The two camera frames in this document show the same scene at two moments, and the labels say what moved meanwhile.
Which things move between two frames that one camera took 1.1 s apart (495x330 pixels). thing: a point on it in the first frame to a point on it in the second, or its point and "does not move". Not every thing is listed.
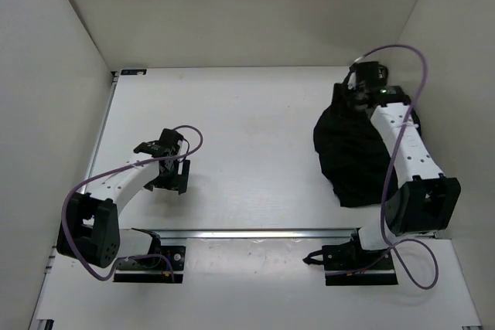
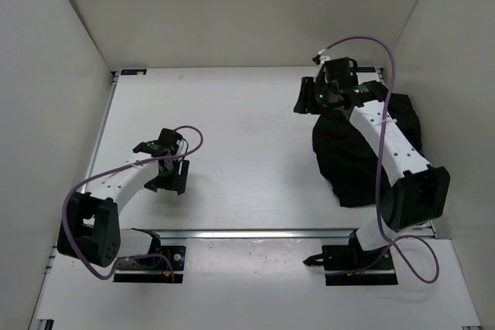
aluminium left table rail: x=102 y=130 does not move
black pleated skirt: x=353 y=155 does not move
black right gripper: x=341 y=94 to x=308 y=104
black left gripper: x=175 y=182 does not move
